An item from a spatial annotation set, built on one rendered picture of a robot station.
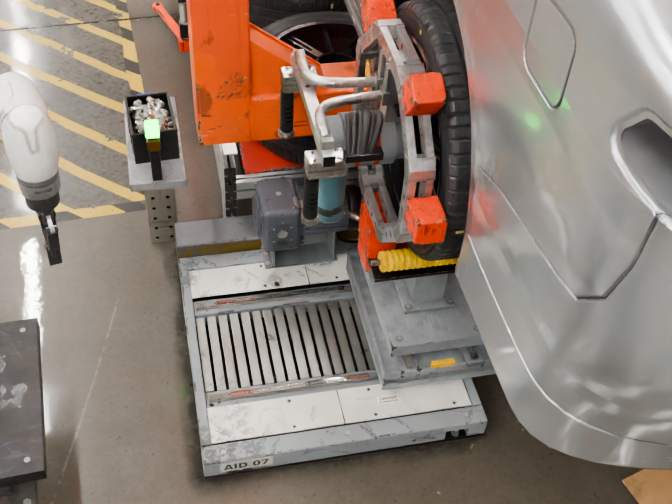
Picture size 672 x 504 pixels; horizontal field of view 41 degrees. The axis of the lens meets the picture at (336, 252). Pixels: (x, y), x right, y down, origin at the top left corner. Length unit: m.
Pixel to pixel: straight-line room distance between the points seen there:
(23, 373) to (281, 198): 0.90
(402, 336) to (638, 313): 1.29
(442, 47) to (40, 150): 0.90
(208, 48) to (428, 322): 1.02
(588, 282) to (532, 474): 1.30
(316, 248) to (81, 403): 0.92
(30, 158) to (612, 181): 1.18
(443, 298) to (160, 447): 0.95
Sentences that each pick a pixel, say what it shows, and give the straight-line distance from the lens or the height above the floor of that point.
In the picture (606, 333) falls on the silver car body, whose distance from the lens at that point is 1.52.
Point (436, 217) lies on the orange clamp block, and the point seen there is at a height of 0.88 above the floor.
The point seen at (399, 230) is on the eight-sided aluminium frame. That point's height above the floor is 0.77.
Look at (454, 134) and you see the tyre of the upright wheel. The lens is 2.02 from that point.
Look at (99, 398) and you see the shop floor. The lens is 2.82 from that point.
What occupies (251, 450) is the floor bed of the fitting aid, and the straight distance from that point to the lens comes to 2.58.
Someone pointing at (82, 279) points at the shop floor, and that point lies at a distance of 3.14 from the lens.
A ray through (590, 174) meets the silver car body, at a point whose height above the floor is 1.39.
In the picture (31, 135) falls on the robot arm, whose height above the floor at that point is 1.09.
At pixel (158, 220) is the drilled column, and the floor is 0.11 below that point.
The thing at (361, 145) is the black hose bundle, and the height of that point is 1.00.
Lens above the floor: 2.27
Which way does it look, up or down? 46 degrees down
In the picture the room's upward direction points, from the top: 4 degrees clockwise
